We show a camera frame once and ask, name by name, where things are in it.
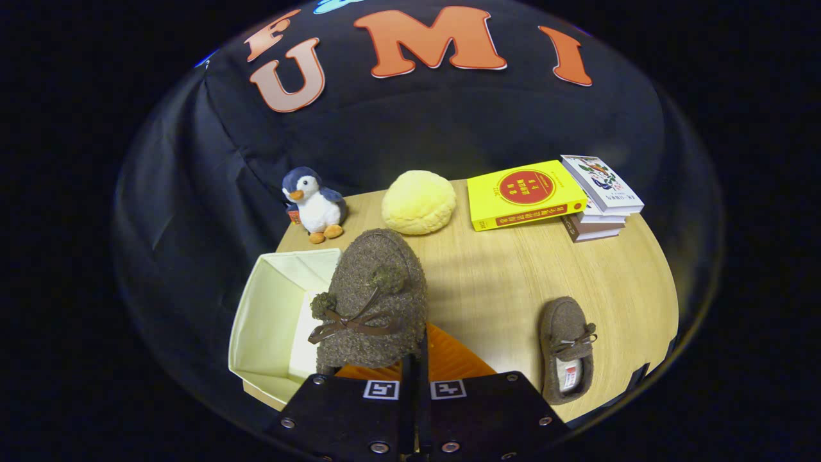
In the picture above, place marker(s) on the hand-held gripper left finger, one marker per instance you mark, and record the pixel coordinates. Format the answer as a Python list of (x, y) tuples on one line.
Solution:
[(346, 410)]

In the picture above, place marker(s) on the dark brown book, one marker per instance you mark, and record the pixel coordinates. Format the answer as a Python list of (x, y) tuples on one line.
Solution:
[(590, 231)]

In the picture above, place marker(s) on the brown fabric storage box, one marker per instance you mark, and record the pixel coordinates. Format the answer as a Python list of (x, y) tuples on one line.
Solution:
[(269, 321)]

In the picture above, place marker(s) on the penguin plush toy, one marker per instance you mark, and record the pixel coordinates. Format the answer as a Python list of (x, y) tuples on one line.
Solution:
[(317, 205)]

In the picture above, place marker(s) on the white illustrated book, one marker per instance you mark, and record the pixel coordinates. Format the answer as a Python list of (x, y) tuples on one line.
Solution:
[(603, 183)]

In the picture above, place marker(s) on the yellow plush bun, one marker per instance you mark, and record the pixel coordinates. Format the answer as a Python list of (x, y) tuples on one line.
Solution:
[(418, 202)]

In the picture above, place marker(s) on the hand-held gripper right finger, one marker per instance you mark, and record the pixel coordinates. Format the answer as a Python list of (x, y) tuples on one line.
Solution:
[(487, 410)]

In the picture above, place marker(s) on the brown fuzzy shoe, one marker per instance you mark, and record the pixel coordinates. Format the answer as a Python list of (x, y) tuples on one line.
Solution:
[(561, 327), (378, 282)]

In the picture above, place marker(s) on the yellow book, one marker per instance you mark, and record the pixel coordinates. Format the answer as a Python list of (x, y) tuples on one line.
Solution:
[(523, 192)]

